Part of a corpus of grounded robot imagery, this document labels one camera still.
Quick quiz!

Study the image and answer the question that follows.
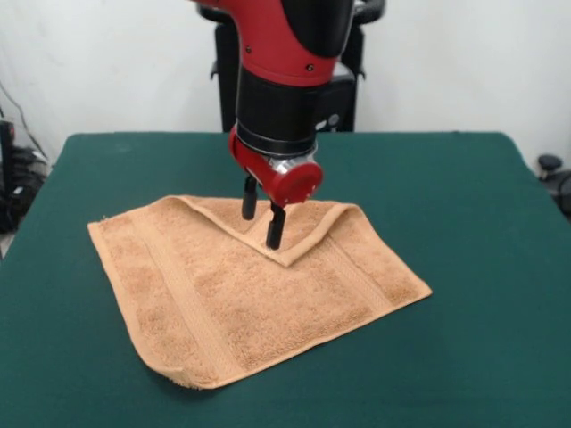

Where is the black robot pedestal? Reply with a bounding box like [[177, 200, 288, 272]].
[[195, 0, 385, 134]]

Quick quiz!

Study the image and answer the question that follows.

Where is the black cable pile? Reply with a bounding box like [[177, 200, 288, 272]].
[[0, 146, 54, 234]]

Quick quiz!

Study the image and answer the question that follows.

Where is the dark green table cloth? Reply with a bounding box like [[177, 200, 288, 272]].
[[0, 131, 571, 428]]

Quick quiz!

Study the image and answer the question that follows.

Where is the tan terry towel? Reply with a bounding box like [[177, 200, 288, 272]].
[[87, 193, 433, 390]]

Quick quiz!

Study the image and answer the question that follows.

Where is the grey office chair base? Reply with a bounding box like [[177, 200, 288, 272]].
[[536, 153, 571, 210]]

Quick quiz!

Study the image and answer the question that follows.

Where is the black computer tower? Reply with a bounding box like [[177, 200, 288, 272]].
[[0, 119, 15, 197]]

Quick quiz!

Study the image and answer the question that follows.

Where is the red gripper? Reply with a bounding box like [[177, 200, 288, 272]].
[[228, 127, 324, 250]]

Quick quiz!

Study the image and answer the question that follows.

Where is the grey wall cable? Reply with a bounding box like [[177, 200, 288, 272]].
[[0, 82, 50, 161]]

